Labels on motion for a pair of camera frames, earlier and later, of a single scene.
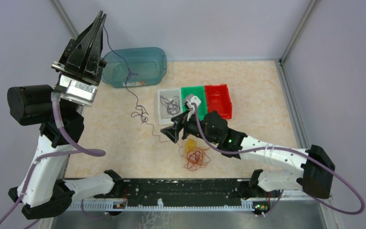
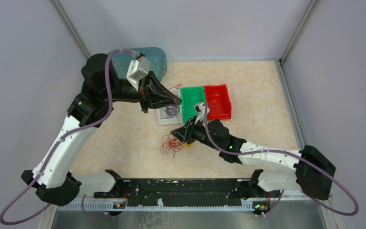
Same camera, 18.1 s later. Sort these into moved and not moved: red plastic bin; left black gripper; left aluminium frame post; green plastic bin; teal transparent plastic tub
Moved: left black gripper
Not moved: left aluminium frame post; green plastic bin; teal transparent plastic tub; red plastic bin
